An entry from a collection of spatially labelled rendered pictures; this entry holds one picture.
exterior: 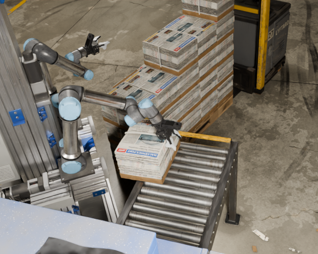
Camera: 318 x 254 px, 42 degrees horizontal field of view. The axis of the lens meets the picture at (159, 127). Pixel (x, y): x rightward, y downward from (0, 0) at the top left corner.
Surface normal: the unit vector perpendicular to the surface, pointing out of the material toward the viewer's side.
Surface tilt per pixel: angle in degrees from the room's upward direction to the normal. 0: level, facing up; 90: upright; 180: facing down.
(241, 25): 90
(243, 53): 90
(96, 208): 0
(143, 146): 3
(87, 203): 0
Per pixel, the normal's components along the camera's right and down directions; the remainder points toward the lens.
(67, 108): 0.23, 0.49
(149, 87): -0.11, -0.76
